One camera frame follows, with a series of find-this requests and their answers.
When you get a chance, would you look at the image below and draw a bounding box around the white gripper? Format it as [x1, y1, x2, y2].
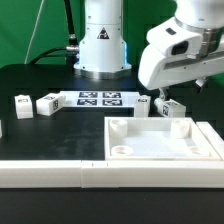
[138, 17, 224, 101]

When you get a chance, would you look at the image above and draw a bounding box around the white square tabletop part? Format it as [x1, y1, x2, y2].
[104, 117, 222, 161]

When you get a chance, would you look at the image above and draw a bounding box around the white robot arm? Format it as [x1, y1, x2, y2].
[74, 0, 224, 90]

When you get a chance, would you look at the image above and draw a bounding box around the white U-shaped obstacle fence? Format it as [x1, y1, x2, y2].
[0, 121, 224, 188]

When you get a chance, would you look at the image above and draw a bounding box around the white part at left edge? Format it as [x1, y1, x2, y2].
[0, 120, 2, 139]

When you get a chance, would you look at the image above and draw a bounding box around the white fiducial marker base plate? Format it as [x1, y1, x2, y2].
[61, 91, 139, 108]

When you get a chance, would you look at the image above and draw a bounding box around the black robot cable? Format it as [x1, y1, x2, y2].
[28, 0, 81, 65]

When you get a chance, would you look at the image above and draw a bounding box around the thin white cable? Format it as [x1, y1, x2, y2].
[24, 0, 46, 65]

